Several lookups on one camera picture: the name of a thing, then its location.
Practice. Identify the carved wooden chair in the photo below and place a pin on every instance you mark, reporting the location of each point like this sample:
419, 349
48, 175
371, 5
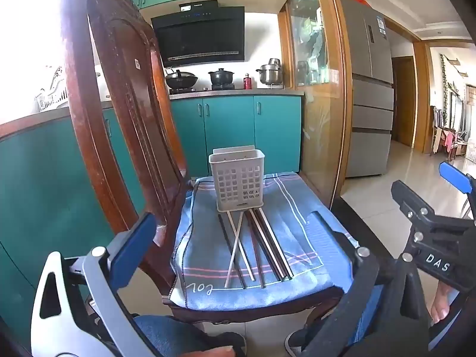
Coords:
122, 81

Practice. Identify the person's right hand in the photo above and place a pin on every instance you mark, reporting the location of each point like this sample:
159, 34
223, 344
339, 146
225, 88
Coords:
440, 305

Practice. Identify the blue striped cloth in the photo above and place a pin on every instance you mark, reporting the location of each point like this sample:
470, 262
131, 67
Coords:
208, 253

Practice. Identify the person's blue jeans leg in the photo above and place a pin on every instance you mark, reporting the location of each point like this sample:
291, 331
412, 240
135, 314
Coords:
178, 334

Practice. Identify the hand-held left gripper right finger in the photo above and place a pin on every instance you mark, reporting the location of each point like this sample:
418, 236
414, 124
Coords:
331, 234

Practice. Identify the dark olive chopstick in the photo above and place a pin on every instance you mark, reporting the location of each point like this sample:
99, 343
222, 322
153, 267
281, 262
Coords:
279, 249

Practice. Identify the black chopstick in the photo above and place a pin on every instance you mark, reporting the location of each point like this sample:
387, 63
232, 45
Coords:
230, 249
274, 249
256, 256

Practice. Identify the brown interior door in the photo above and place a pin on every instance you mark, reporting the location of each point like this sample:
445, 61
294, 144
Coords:
403, 100

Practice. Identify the wooden framed glass door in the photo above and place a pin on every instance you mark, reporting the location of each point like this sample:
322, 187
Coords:
316, 81

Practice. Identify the red bottle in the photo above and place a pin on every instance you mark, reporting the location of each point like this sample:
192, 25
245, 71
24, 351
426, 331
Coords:
247, 81

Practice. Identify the black wok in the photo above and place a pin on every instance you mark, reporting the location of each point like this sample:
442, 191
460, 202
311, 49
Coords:
180, 80

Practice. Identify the beige chopstick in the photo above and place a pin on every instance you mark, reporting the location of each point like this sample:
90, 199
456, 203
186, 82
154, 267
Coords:
243, 253
234, 253

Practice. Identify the white plastic chopstick basket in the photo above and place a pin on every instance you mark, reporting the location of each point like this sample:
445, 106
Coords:
223, 178

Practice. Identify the black gas stove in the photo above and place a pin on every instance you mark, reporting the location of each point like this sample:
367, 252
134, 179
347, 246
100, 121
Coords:
202, 88

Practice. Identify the white dish rack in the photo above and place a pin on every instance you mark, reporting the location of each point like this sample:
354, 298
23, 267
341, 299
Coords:
52, 98

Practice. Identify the pink hanging cloth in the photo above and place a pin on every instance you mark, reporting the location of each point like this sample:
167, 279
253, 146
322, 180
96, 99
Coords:
449, 141

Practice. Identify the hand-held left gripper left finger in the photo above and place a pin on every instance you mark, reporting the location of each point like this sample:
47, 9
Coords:
135, 238

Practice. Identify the silver refrigerator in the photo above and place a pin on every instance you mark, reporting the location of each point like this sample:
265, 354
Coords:
372, 119

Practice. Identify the person's dark shoe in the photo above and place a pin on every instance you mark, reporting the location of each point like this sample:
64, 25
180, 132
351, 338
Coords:
297, 342

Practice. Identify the black lidded pot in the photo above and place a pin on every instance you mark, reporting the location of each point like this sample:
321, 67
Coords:
221, 77

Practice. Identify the wooden background furniture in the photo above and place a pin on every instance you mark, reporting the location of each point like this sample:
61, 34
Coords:
440, 126

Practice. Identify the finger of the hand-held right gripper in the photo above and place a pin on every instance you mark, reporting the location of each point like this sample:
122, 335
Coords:
407, 195
455, 177

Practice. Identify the black range hood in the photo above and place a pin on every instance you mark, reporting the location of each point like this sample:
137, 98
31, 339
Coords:
200, 37

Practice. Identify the stainless steel pot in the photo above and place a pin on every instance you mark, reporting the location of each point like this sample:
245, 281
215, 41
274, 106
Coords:
270, 74

